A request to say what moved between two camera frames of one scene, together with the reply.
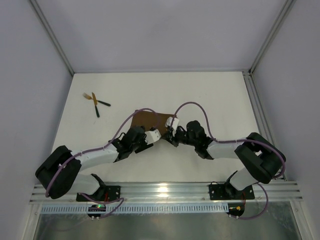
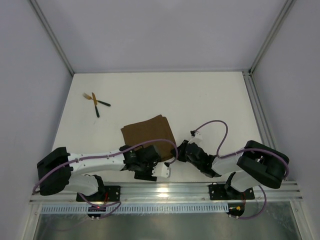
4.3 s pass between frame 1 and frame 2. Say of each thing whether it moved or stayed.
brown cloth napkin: moved
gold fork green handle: stayed
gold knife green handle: stayed
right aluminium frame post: stayed
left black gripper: moved
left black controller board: stayed
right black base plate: stayed
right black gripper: moved
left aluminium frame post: stayed
